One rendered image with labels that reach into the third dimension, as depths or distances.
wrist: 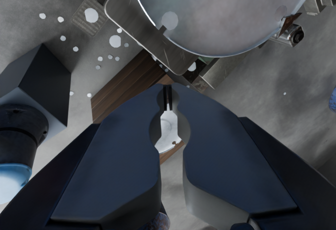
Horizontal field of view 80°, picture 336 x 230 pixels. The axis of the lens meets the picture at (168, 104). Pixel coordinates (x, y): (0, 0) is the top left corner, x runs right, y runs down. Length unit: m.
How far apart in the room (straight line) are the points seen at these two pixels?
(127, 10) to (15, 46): 0.88
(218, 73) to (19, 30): 0.85
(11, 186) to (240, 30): 0.53
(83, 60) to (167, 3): 0.86
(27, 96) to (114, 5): 0.47
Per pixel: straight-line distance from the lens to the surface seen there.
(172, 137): 0.98
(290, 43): 0.40
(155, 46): 0.28
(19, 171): 0.54
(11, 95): 0.68
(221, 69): 0.52
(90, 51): 1.08
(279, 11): 0.37
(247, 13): 0.33
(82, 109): 1.21
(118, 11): 0.26
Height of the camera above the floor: 1.03
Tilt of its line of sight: 52 degrees down
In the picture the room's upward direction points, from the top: 145 degrees clockwise
